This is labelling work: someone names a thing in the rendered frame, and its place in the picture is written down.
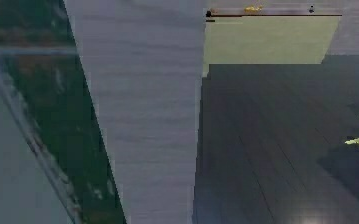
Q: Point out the small black round object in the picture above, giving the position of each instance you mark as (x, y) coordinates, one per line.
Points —
(208, 13)

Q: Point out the small yellow object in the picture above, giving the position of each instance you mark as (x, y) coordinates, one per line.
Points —
(253, 9)

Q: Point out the small black knob object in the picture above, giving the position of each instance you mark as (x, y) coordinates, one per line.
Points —
(311, 9)

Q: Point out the pale green cabinet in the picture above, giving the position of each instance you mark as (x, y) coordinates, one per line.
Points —
(267, 40)

